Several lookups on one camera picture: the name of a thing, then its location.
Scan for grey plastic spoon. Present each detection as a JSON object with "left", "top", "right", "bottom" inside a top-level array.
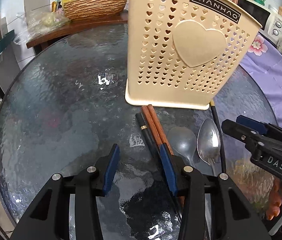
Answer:
[{"left": 168, "top": 127, "right": 197, "bottom": 167}]

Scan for black chopstick with gold band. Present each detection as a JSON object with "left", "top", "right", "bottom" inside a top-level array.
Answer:
[{"left": 135, "top": 112, "right": 182, "bottom": 222}]

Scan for shiny metal spoon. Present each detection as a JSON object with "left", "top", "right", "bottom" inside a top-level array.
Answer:
[{"left": 197, "top": 118, "right": 220, "bottom": 177}]

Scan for right hand with painted nails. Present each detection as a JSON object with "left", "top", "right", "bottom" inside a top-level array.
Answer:
[{"left": 266, "top": 178, "right": 282, "bottom": 220}]

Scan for purple floral cloth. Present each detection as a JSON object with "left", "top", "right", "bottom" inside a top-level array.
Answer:
[{"left": 240, "top": 34, "right": 282, "bottom": 128}]

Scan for round glass table top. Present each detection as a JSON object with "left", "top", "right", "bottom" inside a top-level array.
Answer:
[{"left": 0, "top": 23, "right": 279, "bottom": 240}]

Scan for white microwave oven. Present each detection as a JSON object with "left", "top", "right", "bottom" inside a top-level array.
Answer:
[{"left": 238, "top": 0, "right": 282, "bottom": 41}]

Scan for beige heart-pattern utensil holder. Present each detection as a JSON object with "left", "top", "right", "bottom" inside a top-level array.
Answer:
[{"left": 125, "top": 0, "right": 261, "bottom": 110}]

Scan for dark wooden counter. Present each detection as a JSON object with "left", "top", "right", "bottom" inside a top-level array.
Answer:
[{"left": 26, "top": 10, "right": 128, "bottom": 55}]

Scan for clear plastic bag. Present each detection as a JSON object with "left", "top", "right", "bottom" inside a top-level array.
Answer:
[{"left": 13, "top": 9, "right": 70, "bottom": 45}]

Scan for woven-pattern basin sink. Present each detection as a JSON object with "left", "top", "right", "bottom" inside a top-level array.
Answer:
[{"left": 63, "top": 0, "right": 127, "bottom": 21}]

